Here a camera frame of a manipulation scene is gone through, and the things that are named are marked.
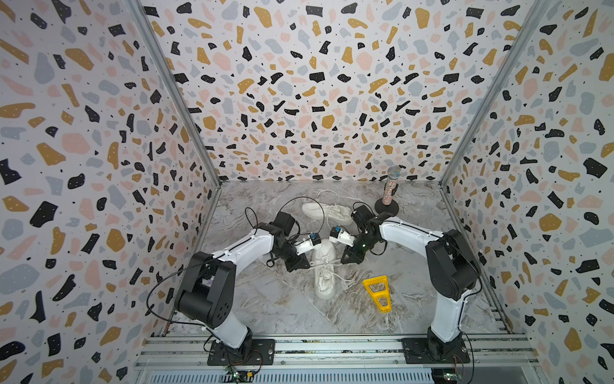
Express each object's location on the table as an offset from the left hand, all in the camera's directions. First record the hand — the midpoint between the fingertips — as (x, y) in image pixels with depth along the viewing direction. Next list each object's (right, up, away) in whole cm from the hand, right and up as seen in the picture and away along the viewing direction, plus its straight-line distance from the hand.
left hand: (307, 262), depth 87 cm
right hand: (+13, +1, +3) cm, 14 cm away
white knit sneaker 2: (+12, +17, +16) cm, 26 cm away
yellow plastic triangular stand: (+27, -11, -1) cm, 29 cm away
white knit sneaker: (+6, -1, +1) cm, 6 cm away
